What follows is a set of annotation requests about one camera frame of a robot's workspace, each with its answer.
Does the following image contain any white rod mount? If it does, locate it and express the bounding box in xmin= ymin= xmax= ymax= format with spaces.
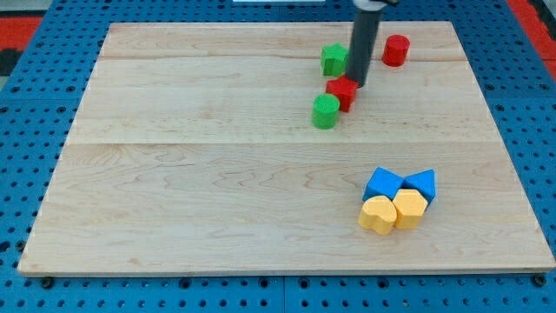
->
xmin=353 ymin=0 xmax=400 ymax=10

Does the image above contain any red cylinder block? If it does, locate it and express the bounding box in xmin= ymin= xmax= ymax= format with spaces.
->
xmin=381 ymin=35 xmax=410 ymax=67

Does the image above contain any yellow heart block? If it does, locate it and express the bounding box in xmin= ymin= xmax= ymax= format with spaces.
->
xmin=358 ymin=196 xmax=397 ymax=236

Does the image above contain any light wooden board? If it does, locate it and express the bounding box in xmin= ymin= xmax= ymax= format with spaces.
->
xmin=17 ymin=22 xmax=555 ymax=277

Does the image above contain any blue cube block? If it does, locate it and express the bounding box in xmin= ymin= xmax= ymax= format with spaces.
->
xmin=362 ymin=167 xmax=404 ymax=202

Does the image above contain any blue triangle block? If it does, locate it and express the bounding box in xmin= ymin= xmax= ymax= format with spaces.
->
xmin=401 ymin=169 xmax=436 ymax=203

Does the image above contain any green cylinder block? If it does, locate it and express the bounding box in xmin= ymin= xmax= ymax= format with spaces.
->
xmin=311 ymin=93 xmax=341 ymax=130

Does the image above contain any green star block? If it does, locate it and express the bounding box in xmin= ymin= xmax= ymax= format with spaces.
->
xmin=321 ymin=43 xmax=348 ymax=77

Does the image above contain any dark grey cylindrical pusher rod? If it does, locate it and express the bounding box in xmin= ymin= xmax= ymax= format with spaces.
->
xmin=345 ymin=9 xmax=382 ymax=87

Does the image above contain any red star block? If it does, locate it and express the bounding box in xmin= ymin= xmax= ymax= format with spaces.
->
xmin=326 ymin=75 xmax=359 ymax=113

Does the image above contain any yellow hexagon block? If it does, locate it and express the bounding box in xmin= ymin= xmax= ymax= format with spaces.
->
xmin=393 ymin=189 xmax=429 ymax=230

